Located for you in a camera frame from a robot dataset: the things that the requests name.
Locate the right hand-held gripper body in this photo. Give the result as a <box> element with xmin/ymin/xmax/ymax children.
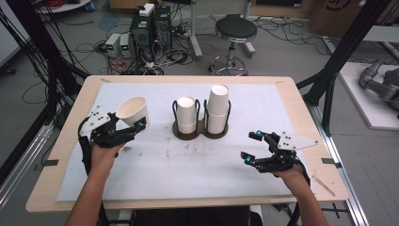
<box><xmin>255</xmin><ymin>130</ymin><xmax>320</xmax><ymax>174</ymax></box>

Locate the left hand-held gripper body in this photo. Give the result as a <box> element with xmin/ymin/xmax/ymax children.
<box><xmin>79</xmin><ymin>105</ymin><xmax>136</xmax><ymax>149</ymax></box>

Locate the single white paper cup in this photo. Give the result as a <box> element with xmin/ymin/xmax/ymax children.
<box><xmin>115</xmin><ymin>96</ymin><xmax>151</xmax><ymax>132</ymax></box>

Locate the short stack of white cups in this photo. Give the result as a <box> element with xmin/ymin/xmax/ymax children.
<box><xmin>176</xmin><ymin>96</ymin><xmax>197</xmax><ymax>136</ymax></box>

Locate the dark double cup holder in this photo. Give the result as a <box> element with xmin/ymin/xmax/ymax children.
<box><xmin>171</xmin><ymin>99</ymin><xmax>232</xmax><ymax>141</ymax></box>

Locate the person's right hand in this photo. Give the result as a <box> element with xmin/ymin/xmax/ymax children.
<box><xmin>270</xmin><ymin>164</ymin><xmax>311</xmax><ymax>191</ymax></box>

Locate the person's left hand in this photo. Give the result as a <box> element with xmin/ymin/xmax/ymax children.
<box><xmin>88</xmin><ymin>141</ymin><xmax>127</xmax><ymax>179</ymax></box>

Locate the tall stack of white cups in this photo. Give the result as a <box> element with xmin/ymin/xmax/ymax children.
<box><xmin>205</xmin><ymin>84</ymin><xmax>231</xmax><ymax>135</ymax></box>

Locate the tan tape strip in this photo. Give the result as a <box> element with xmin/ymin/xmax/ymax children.
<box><xmin>311</xmin><ymin>174</ymin><xmax>336</xmax><ymax>198</ymax></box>

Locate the white table mat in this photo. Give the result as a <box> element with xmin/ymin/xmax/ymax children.
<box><xmin>56</xmin><ymin>82</ymin><xmax>316</xmax><ymax>202</ymax></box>

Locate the grey power supply unit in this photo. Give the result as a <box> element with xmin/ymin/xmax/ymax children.
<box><xmin>119</xmin><ymin>33</ymin><xmax>132</xmax><ymax>58</ymax></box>
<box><xmin>104</xmin><ymin>32</ymin><xmax>122</xmax><ymax>57</ymax></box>

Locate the person's dark clothing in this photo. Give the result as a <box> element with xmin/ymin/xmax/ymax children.
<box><xmin>131</xmin><ymin>205</ymin><xmax>263</xmax><ymax>226</ymax></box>

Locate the white floor platform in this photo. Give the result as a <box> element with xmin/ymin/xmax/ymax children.
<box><xmin>338</xmin><ymin>61</ymin><xmax>399</xmax><ymax>132</ymax></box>

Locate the black computer tower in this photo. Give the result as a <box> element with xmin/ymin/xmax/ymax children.
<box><xmin>129</xmin><ymin>12</ymin><xmax>156</xmax><ymax>62</ymax></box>
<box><xmin>153</xmin><ymin>5</ymin><xmax>173</xmax><ymax>51</ymax></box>

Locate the grey metal desk leg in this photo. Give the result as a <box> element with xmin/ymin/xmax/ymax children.
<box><xmin>187</xmin><ymin>0</ymin><xmax>204</xmax><ymax>61</ymax></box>

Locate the black round stool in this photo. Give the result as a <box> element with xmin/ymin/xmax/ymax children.
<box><xmin>208</xmin><ymin>13</ymin><xmax>259</xmax><ymax>76</ymax></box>

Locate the white box on computer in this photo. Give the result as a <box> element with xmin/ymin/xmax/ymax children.
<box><xmin>138</xmin><ymin>3</ymin><xmax>156</xmax><ymax>18</ymax></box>

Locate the cardboard box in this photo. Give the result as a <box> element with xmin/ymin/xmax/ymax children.
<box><xmin>309</xmin><ymin>0</ymin><xmax>399</xmax><ymax>40</ymax></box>

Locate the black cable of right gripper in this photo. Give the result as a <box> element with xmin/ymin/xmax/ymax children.
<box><xmin>286</xmin><ymin>155</ymin><xmax>312</xmax><ymax>226</ymax></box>

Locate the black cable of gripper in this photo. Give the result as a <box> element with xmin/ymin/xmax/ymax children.
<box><xmin>286</xmin><ymin>155</ymin><xmax>312</xmax><ymax>226</ymax></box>
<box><xmin>77</xmin><ymin>121</ymin><xmax>93</xmax><ymax>177</ymax></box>

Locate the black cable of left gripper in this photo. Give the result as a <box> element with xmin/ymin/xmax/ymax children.
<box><xmin>77</xmin><ymin>121</ymin><xmax>93</xmax><ymax>177</ymax></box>

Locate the aluminium floor rail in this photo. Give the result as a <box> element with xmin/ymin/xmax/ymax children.
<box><xmin>0</xmin><ymin>123</ymin><xmax>55</xmax><ymax>212</ymax></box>
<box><xmin>305</xmin><ymin>103</ymin><xmax>371</xmax><ymax>226</ymax></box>

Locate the tangle of cables by computers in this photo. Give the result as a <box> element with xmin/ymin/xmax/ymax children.
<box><xmin>93</xmin><ymin>40</ymin><xmax>196</xmax><ymax>76</ymax></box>

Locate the black frame with cable bundle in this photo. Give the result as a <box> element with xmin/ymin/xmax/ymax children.
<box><xmin>0</xmin><ymin>0</ymin><xmax>91</xmax><ymax>186</ymax></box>

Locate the tangle of floor cables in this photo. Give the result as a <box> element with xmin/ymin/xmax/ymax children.
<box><xmin>254</xmin><ymin>16</ymin><xmax>333</xmax><ymax>57</ymax></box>

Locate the black frame post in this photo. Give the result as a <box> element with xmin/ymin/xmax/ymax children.
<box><xmin>295</xmin><ymin>0</ymin><xmax>393</xmax><ymax>137</ymax></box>

